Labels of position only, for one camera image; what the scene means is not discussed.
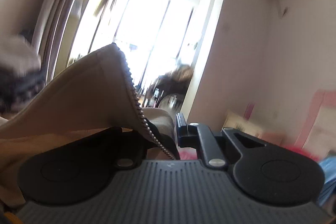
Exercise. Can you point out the beige zip jacket black trim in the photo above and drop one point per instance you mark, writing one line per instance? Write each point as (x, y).
(78, 95)

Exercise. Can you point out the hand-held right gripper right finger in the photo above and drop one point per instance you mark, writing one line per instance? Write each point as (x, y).
(181, 132)

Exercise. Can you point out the pink floral bedspread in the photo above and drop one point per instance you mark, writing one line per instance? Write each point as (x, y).
(302, 153)

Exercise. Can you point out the blue cloth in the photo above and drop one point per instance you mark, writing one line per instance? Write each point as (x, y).
(329, 179)

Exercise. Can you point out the stack of folded clothes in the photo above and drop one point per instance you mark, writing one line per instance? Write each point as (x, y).
(18, 74)

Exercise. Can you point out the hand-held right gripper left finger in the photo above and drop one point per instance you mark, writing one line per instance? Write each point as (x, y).
(131, 150)

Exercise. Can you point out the glass balcony door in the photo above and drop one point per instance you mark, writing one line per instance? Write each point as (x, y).
(157, 16)

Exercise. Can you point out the dark balcony furniture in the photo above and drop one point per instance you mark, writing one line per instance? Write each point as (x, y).
(176, 82)

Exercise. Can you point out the cream wooden nightstand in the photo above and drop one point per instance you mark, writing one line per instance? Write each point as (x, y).
(244, 124)

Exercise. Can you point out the beige curtain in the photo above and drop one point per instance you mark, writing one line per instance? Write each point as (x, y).
(60, 16)

